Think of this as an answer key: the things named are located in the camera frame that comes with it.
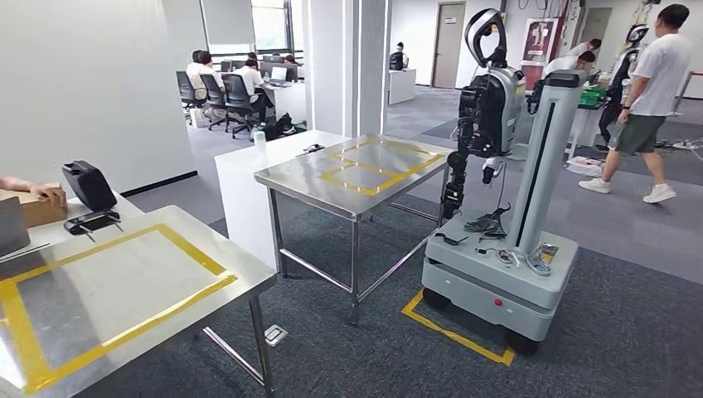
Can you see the metal floor socket plate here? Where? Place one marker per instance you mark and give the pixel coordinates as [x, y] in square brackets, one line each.
[275, 335]

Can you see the black white humanoid robot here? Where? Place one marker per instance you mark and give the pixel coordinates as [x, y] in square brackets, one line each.
[623, 71]

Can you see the person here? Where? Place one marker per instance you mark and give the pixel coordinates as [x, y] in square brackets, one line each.
[289, 59]
[33, 189]
[563, 63]
[585, 48]
[207, 59]
[250, 79]
[398, 57]
[659, 66]
[251, 56]
[193, 71]

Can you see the red roll-up banner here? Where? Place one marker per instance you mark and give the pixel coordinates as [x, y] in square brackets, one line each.
[541, 44]

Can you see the steel workbench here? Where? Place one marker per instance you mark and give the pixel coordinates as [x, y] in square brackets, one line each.
[110, 285]

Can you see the steel table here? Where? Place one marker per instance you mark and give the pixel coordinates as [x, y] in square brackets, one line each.
[307, 181]

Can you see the black bags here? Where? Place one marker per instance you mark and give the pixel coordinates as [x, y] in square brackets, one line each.
[283, 125]

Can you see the yellow tape frame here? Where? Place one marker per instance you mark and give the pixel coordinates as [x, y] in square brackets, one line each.
[409, 174]
[22, 329]

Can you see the black office chair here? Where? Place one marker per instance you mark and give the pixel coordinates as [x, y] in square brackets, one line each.
[185, 88]
[237, 96]
[213, 93]

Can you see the open laptop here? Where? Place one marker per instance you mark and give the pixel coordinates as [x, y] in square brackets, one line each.
[278, 74]

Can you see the bottle with green cap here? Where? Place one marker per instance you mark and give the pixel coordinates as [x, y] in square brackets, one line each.
[259, 139]

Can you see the black carry case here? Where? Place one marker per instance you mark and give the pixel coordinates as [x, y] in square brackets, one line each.
[90, 187]

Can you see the cardboard box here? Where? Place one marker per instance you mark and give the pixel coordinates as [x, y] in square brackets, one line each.
[38, 211]

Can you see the grey wheeled robot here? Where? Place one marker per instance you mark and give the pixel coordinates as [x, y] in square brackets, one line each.
[494, 274]

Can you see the white table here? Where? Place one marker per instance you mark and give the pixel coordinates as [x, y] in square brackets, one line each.
[582, 123]

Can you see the black router with antennas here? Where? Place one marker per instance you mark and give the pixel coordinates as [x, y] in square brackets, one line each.
[90, 221]

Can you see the green plastic crate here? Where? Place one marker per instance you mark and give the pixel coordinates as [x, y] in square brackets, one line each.
[590, 98]

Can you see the grey door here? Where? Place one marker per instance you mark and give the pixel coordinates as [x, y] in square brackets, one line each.
[448, 44]

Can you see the white office desk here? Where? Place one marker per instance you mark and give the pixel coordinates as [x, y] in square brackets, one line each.
[288, 101]

